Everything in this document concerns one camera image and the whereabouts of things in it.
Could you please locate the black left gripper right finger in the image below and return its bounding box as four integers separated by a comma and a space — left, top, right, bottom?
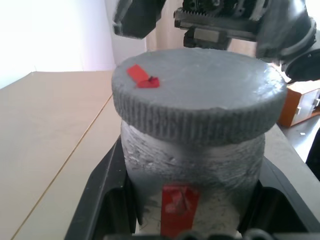
236, 157, 320, 240

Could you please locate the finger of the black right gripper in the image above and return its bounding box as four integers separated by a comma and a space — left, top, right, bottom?
255, 0, 320, 84
111, 0, 166, 40

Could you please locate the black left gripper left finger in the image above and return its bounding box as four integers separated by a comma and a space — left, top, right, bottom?
65, 136, 142, 240

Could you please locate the grey ribbed jar lid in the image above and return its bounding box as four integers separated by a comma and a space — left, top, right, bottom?
110, 48, 288, 145

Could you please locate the grey jar with red tape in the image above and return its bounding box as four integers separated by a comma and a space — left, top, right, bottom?
119, 119, 267, 236

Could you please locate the orange box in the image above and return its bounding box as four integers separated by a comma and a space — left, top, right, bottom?
277, 80, 320, 128

